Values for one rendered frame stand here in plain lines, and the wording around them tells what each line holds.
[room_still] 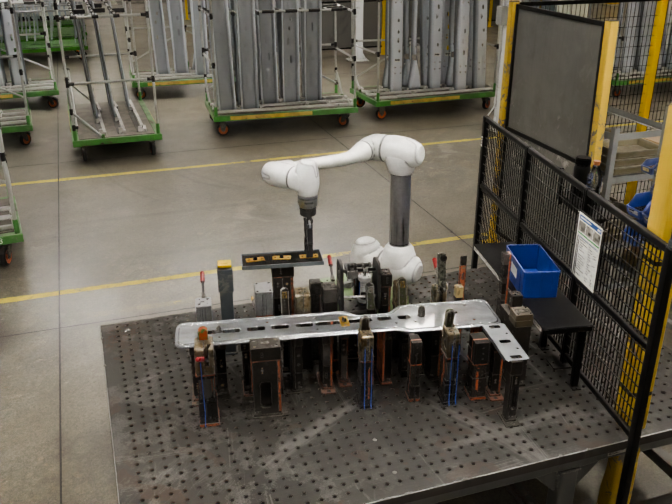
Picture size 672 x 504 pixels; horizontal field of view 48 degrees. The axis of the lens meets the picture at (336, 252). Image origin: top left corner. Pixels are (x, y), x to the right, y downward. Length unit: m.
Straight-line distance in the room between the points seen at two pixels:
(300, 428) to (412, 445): 0.45
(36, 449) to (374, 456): 2.08
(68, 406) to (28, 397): 0.28
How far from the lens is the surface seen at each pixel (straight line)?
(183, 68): 12.56
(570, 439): 3.20
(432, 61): 11.17
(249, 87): 9.97
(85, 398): 4.73
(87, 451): 4.32
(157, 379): 3.49
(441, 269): 3.40
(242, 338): 3.14
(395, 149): 3.62
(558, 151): 5.60
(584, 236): 3.33
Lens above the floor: 2.58
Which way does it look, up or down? 24 degrees down
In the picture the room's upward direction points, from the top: straight up
